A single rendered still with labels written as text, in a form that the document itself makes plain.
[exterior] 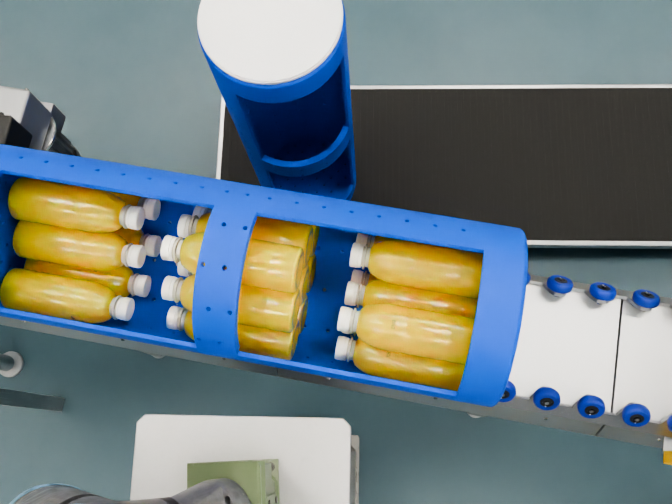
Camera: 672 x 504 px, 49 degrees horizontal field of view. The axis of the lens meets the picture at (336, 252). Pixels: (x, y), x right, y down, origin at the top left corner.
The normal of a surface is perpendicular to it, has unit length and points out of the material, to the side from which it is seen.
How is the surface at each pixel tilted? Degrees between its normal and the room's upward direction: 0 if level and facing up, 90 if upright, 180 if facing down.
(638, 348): 0
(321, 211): 38
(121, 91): 0
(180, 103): 0
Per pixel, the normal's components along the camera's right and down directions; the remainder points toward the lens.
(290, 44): -0.05, -0.25
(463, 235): 0.07, -0.79
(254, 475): -0.74, -0.14
